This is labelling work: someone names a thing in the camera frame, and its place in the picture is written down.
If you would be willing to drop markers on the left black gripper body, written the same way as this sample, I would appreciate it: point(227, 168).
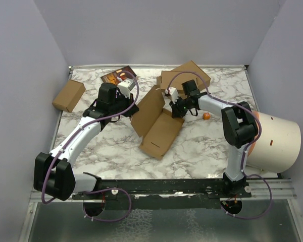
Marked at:
point(121, 103)

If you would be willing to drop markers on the small closed cardboard box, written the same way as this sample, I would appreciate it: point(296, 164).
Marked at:
point(69, 96)

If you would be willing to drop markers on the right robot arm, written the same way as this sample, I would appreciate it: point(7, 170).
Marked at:
point(239, 127)

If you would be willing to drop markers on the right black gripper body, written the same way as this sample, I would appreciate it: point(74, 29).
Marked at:
point(183, 104)

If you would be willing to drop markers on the dark orange book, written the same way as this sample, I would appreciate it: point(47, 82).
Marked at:
point(117, 76)

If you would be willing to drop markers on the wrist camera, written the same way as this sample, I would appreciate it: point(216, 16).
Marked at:
point(172, 93)
point(126, 86)

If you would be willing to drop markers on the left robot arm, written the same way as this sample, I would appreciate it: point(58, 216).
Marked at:
point(53, 174)

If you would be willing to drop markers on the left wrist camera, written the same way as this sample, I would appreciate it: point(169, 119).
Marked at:
point(126, 86)

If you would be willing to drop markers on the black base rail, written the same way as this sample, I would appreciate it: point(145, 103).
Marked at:
point(155, 194)

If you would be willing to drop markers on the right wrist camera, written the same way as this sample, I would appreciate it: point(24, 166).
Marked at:
point(172, 93)

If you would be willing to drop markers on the small orange cube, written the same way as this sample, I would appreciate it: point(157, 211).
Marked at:
point(206, 116)

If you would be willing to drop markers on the white cylinder drum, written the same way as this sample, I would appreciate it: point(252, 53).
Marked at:
point(278, 146)

